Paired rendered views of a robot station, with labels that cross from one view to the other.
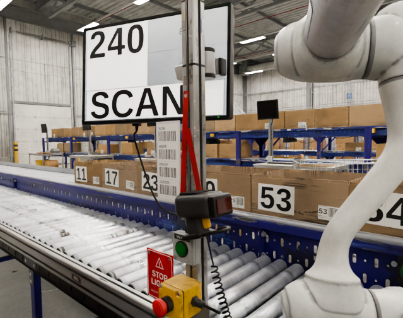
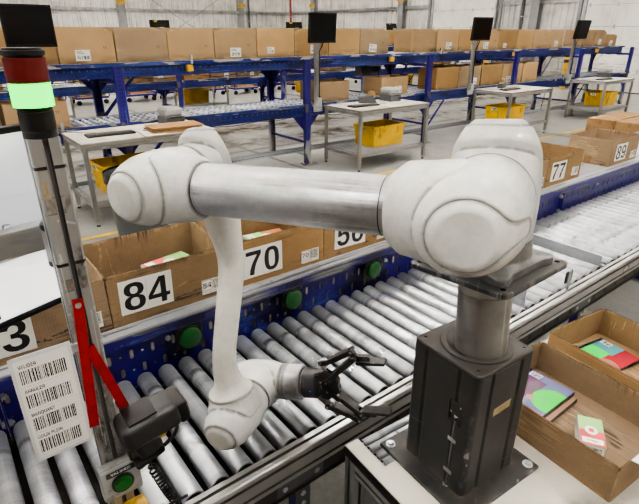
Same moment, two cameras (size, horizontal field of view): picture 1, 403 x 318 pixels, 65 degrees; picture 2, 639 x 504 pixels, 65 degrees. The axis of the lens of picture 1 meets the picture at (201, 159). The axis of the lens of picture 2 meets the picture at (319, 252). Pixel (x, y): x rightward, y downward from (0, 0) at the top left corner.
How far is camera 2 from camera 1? 0.83 m
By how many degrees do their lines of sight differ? 79
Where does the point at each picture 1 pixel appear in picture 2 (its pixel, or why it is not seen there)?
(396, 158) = (239, 274)
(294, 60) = (164, 214)
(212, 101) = (45, 281)
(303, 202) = (47, 326)
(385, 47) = not seen: hidden behind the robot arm
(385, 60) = not seen: hidden behind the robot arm
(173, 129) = (57, 357)
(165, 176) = (51, 424)
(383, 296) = (258, 377)
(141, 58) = not seen: outside the picture
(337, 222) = (227, 347)
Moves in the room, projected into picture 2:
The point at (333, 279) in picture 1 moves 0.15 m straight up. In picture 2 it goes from (246, 391) to (242, 335)
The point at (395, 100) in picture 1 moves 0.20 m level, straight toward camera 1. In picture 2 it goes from (226, 225) to (288, 248)
